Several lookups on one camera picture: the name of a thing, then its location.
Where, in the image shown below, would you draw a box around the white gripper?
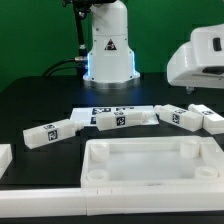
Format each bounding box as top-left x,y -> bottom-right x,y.
167,24 -> 224,94

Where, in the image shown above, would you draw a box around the white desk top tray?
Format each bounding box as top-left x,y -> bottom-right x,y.
81,136 -> 224,188

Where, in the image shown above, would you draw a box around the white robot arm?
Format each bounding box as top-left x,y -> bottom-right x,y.
83,0 -> 224,91

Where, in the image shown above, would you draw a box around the white marker sheet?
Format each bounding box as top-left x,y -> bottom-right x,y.
70,105 -> 158,126

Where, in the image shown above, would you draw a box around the white left fence block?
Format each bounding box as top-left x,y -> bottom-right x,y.
0,144 -> 12,178

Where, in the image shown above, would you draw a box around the black cables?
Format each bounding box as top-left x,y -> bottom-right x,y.
41,57 -> 88,78

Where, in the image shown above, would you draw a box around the white front fence rail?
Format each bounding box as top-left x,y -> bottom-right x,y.
0,185 -> 224,218

